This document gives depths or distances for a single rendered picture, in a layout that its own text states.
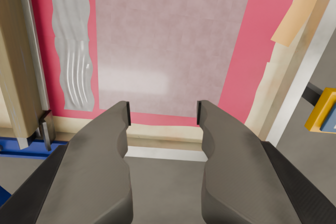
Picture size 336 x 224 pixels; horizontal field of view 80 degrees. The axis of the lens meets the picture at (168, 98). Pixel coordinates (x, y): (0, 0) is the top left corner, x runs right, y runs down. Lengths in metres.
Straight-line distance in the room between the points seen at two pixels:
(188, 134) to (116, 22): 0.34
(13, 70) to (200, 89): 0.38
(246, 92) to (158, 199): 2.05
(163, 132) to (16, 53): 0.37
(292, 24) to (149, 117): 0.39
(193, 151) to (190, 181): 1.68
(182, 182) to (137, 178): 0.46
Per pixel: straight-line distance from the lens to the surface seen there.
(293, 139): 2.21
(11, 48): 0.44
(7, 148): 0.66
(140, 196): 2.42
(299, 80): 0.55
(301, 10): 0.53
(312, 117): 0.70
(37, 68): 0.50
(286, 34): 0.53
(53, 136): 0.59
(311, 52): 0.53
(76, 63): 0.50
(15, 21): 0.45
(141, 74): 0.48
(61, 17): 0.48
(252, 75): 0.53
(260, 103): 0.58
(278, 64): 0.54
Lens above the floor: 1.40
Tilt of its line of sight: 61 degrees down
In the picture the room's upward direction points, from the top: 176 degrees clockwise
